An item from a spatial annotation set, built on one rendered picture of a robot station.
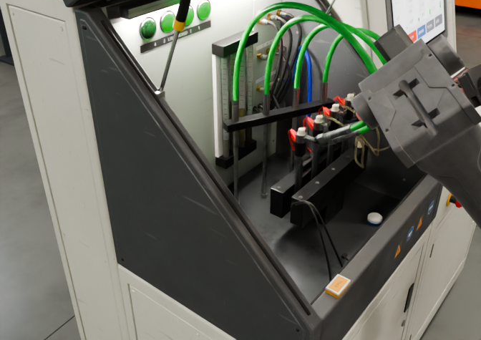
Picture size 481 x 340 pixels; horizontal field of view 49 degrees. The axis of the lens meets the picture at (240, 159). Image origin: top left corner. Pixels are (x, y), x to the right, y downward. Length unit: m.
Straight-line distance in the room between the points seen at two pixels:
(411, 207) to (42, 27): 0.95
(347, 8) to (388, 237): 0.63
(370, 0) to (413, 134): 1.07
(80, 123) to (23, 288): 1.49
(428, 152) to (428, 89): 0.06
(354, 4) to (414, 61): 0.97
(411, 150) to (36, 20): 0.92
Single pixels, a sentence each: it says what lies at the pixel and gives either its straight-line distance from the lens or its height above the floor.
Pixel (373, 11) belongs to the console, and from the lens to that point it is 1.55.
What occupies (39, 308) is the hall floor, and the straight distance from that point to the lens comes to 2.52.
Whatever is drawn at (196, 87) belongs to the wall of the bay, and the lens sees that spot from 1.35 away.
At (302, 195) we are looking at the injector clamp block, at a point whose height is 0.98.
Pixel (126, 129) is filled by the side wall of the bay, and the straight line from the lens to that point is 1.11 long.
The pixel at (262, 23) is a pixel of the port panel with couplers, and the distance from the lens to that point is 1.48.
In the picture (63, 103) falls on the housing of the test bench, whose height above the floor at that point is 1.22.
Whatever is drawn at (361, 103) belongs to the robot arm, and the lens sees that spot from 0.56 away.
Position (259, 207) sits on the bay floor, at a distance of 1.51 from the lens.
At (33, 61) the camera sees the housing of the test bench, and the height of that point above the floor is 1.30.
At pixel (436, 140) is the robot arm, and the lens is 0.49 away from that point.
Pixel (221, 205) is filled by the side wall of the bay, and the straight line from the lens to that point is 1.00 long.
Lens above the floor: 1.74
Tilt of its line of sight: 32 degrees down
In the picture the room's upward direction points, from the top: straight up
